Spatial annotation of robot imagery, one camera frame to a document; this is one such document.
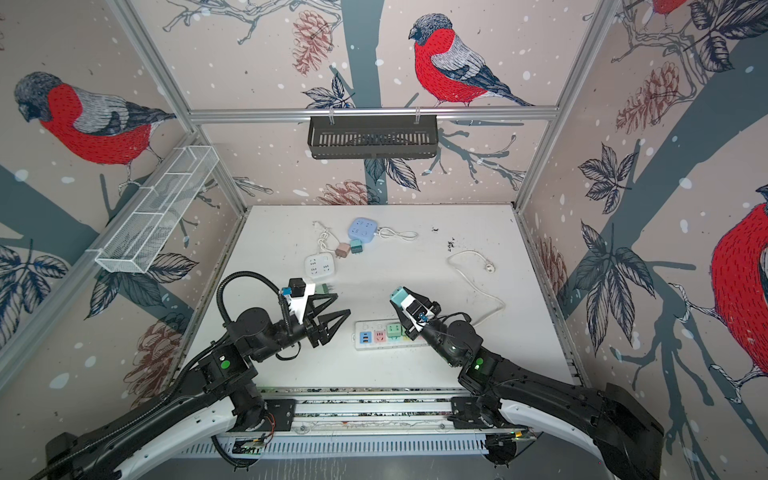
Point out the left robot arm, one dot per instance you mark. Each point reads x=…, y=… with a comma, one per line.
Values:
x=219, y=379

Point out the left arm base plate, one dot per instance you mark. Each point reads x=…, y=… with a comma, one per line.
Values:
x=279, y=415

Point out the dark teal plug adapter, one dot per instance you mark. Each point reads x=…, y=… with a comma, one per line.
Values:
x=356, y=246

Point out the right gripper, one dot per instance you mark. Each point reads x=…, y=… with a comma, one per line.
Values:
x=407, y=322

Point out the white wire mesh shelf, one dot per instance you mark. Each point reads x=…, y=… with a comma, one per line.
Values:
x=140, y=238

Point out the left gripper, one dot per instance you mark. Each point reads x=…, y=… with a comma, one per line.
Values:
x=320, y=331

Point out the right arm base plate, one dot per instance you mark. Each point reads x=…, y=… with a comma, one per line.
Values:
x=468, y=413

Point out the blue square power socket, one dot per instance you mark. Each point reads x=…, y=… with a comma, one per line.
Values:
x=363, y=230

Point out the long white power strip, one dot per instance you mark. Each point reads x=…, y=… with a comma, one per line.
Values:
x=371, y=335

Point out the black wall basket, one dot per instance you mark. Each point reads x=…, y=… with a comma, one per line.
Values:
x=373, y=137

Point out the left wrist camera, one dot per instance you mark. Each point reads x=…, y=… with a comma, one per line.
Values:
x=297, y=293

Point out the pink plug adapter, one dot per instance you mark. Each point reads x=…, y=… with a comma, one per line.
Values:
x=342, y=250

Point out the white square power socket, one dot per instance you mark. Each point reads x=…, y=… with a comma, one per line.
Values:
x=319, y=266

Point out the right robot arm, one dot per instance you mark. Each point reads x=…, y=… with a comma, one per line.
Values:
x=609, y=423

